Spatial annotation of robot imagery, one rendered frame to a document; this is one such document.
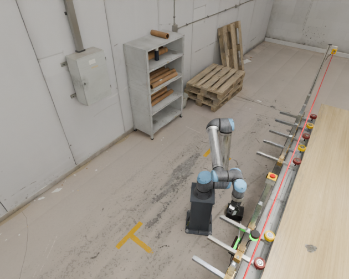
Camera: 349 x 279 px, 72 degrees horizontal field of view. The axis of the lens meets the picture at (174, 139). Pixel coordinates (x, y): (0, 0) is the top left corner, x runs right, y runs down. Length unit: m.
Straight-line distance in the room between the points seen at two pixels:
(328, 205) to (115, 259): 2.18
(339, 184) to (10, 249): 3.54
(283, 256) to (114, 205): 2.11
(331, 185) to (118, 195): 2.48
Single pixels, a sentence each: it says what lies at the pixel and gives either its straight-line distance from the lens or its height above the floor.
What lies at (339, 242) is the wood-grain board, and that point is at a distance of 2.39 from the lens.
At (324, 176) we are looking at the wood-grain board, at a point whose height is 0.90.
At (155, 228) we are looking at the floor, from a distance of 3.12.
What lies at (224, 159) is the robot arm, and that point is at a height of 1.06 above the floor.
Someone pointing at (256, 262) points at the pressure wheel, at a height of 0.90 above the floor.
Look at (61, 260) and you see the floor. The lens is 3.18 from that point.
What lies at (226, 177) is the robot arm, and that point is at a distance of 1.90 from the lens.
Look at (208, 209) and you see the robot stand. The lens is 2.71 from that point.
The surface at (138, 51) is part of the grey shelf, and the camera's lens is 3.54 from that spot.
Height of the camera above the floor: 2.70
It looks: 40 degrees down
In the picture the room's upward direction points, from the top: straight up
